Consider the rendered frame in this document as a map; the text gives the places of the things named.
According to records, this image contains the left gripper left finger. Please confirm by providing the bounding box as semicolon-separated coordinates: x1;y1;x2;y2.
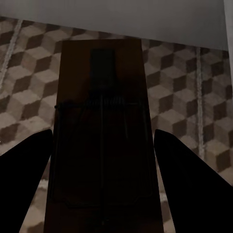
0;129;53;233

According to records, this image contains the mousetrap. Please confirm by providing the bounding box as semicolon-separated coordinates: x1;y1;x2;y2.
43;38;164;233

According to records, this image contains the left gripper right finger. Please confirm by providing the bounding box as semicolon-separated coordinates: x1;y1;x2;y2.
154;129;233;233

